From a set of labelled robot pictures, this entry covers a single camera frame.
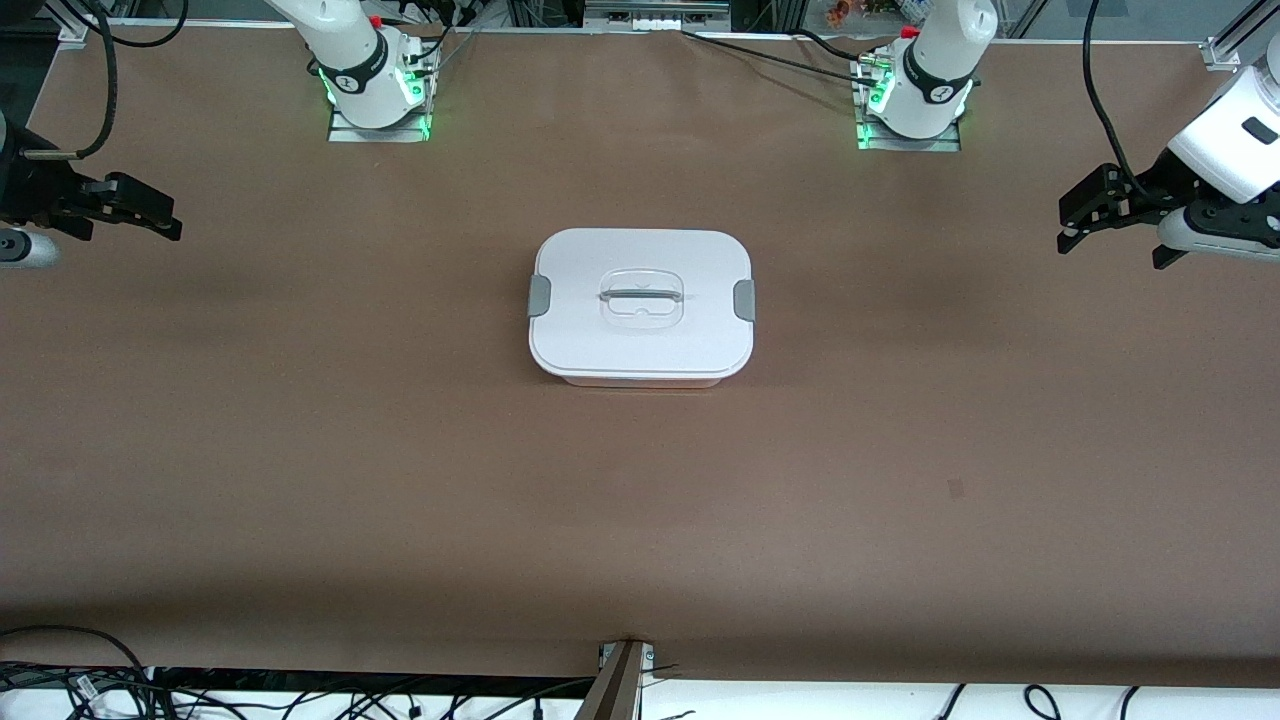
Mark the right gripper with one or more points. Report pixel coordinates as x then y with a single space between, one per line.
28 186

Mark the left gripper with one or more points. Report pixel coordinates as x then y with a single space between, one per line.
1146 187

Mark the white box lid grey latches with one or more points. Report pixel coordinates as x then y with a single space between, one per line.
600 350

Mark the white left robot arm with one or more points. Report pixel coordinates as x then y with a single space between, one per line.
940 70

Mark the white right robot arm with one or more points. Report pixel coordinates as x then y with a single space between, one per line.
358 60

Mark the grey metal connector box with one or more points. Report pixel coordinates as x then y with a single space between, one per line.
655 12

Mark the pink plastic box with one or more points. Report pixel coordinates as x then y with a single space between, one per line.
640 382

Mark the small orange figurine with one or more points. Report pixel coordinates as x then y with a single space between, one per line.
838 12

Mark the aluminium frame corner bracket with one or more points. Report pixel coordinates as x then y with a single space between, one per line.
72 34
1222 55

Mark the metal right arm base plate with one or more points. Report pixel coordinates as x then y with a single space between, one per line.
378 133

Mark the aluminium profile post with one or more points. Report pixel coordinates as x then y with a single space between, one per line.
615 690

